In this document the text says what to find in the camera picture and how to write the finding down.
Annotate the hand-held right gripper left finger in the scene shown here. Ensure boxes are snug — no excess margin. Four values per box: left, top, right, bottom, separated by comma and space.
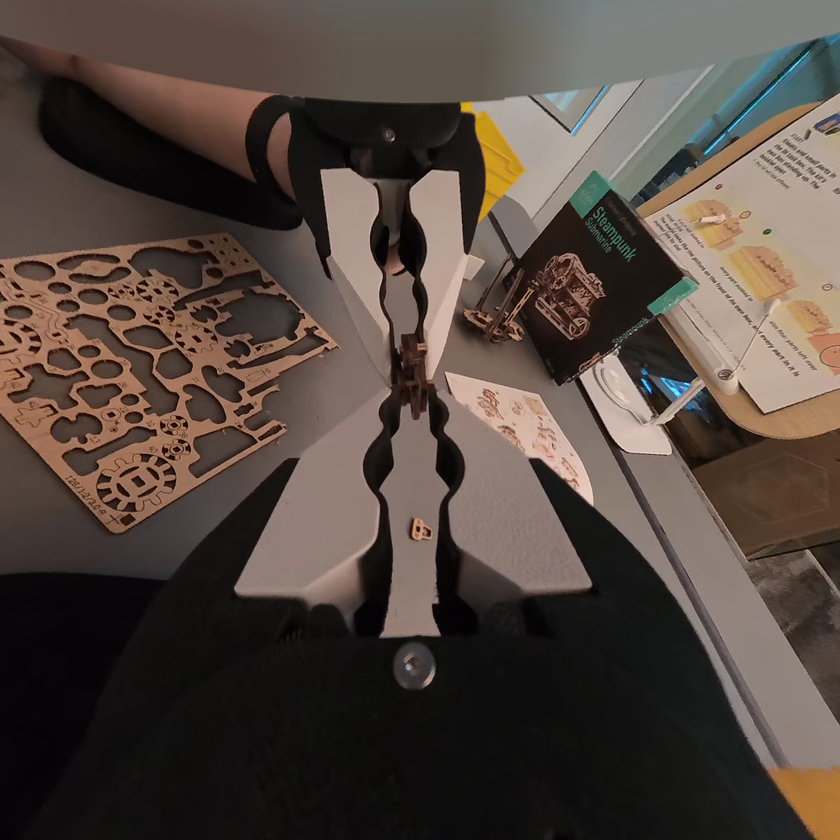
234, 379, 403, 636

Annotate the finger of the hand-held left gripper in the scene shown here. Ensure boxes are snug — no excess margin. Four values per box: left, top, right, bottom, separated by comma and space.
319, 166, 404, 383
402, 168, 469, 382

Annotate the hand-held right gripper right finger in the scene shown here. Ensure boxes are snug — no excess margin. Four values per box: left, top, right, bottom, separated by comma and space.
425, 382, 595, 635

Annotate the wooden model assembly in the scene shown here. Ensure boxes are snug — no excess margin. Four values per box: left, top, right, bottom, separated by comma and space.
392, 333, 436, 421

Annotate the wooden cutout parts sheet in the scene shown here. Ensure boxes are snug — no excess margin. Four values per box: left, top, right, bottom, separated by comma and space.
0, 233, 340, 534

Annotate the person's left forearm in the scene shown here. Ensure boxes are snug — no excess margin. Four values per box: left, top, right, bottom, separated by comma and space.
0, 36, 293, 191

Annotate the partly built wooden model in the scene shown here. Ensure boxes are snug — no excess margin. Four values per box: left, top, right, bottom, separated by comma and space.
462, 252, 527, 344

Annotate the black model kit box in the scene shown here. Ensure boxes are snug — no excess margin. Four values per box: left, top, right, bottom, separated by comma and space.
508, 171, 700, 387

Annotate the illustrated instruction booklet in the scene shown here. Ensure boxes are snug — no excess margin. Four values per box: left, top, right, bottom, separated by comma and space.
445, 371, 595, 508

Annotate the yellow plastic bin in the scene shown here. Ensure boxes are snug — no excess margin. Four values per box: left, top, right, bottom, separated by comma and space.
472, 101, 527, 224

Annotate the white stand base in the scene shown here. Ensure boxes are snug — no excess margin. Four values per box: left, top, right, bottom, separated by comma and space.
581, 363, 706, 455

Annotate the glass partition window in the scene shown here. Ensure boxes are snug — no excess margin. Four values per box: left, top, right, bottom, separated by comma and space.
528, 84, 611, 135

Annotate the brown cardboard box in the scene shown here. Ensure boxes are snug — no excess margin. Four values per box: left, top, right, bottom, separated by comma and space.
682, 430, 840, 560

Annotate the large instruction poster board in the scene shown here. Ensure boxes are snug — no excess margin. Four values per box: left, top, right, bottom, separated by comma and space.
633, 98, 840, 439

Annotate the orange box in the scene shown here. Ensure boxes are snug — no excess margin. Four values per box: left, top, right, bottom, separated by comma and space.
766, 766, 840, 840

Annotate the black wrist strap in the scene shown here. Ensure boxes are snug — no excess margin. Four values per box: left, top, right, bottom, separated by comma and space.
246, 94, 306, 198

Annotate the metal wire clip stand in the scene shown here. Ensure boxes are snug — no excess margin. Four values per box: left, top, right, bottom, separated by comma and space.
714, 298, 783, 395

